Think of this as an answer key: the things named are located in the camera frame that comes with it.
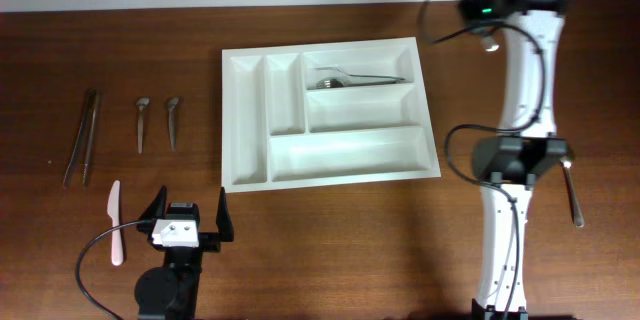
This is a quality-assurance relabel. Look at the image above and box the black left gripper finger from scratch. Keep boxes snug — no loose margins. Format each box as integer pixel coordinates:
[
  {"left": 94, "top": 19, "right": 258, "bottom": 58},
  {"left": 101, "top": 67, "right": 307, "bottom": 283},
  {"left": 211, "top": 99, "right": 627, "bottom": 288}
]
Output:
[
  {"left": 216, "top": 187, "right": 234, "bottom": 242},
  {"left": 136, "top": 186, "right": 167, "bottom": 233}
]

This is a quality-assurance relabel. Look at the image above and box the steel fork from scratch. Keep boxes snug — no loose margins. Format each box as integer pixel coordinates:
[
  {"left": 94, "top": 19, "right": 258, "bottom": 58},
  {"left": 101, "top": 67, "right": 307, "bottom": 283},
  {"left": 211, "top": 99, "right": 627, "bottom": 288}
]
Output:
[
  {"left": 314, "top": 66, "right": 406, "bottom": 82},
  {"left": 312, "top": 77, "right": 405, "bottom": 90},
  {"left": 481, "top": 35, "right": 500, "bottom": 52}
]

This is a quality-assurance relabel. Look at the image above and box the steel tablespoon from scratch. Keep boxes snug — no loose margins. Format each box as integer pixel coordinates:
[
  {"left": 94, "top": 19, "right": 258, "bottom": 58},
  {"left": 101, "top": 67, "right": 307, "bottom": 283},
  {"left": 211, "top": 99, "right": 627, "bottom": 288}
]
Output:
[{"left": 560, "top": 155, "right": 585, "bottom": 228}]

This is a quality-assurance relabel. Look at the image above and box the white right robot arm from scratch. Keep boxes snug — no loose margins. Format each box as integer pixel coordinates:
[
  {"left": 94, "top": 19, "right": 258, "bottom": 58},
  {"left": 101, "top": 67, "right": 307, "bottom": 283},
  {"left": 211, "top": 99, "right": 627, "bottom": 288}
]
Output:
[{"left": 459, "top": 0, "right": 569, "bottom": 319}]

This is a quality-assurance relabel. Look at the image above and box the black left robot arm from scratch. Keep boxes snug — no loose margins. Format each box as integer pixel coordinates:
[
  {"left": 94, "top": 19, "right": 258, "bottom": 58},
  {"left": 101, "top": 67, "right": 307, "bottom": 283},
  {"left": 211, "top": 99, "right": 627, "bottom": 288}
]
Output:
[{"left": 134, "top": 187, "right": 234, "bottom": 319}]

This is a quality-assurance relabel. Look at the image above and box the pink plastic knife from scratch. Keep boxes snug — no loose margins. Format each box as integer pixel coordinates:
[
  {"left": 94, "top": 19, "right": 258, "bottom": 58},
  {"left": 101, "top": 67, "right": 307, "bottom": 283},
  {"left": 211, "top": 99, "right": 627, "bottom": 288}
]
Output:
[{"left": 107, "top": 180, "right": 124, "bottom": 266}]

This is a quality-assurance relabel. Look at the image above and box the left small steel spoon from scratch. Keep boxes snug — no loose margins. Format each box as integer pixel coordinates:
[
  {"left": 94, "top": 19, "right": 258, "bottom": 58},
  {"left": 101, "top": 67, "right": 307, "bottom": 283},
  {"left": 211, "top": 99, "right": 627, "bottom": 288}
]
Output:
[{"left": 136, "top": 97, "right": 150, "bottom": 154}]

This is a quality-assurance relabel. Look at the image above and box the small steel spoon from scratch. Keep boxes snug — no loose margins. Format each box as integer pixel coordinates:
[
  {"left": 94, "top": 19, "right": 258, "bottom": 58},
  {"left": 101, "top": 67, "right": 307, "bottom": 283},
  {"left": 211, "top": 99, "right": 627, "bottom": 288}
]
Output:
[
  {"left": 167, "top": 96, "right": 180, "bottom": 151},
  {"left": 136, "top": 97, "right": 150, "bottom": 154}
]

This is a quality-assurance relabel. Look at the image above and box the right small steel spoon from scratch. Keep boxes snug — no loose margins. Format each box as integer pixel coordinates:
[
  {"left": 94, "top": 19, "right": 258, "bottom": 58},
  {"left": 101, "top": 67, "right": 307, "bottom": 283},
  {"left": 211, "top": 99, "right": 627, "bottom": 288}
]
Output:
[{"left": 167, "top": 96, "right": 180, "bottom": 151}]

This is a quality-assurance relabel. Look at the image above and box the white cutlery tray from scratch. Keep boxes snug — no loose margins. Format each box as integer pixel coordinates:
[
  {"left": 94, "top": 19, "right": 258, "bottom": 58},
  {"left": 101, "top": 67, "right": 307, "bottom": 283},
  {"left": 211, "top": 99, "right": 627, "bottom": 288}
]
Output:
[{"left": 221, "top": 37, "right": 441, "bottom": 192}]

